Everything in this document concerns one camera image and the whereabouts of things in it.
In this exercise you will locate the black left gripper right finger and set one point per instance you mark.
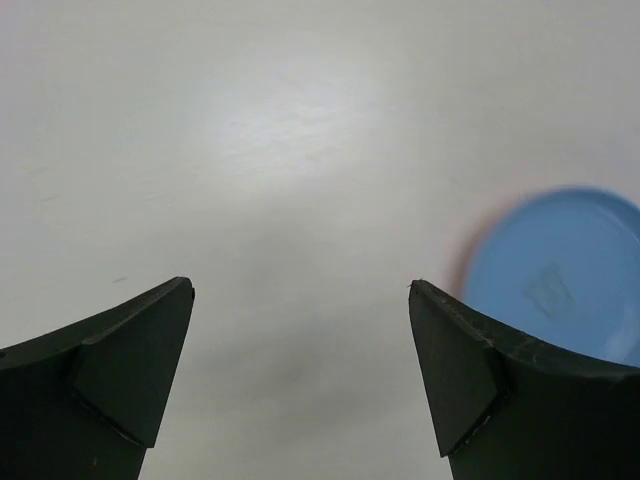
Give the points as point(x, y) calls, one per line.
point(507, 405)

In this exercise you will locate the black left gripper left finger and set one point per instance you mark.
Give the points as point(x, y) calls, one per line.
point(87, 401)

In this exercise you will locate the blue plastic plate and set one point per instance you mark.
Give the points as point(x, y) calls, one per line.
point(563, 266)

